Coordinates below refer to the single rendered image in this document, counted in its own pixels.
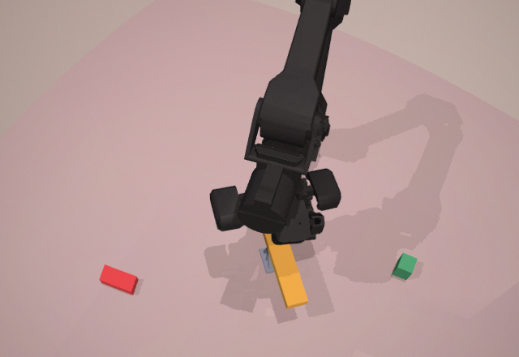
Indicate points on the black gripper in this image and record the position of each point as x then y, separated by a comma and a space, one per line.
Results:
323, 185

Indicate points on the orange bar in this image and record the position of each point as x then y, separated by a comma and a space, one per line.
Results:
288, 276

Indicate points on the green cube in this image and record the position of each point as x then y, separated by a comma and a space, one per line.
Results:
405, 266

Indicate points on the red rectangular block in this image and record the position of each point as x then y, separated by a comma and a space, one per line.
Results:
118, 279

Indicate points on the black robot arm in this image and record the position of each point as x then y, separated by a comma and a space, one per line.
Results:
293, 123

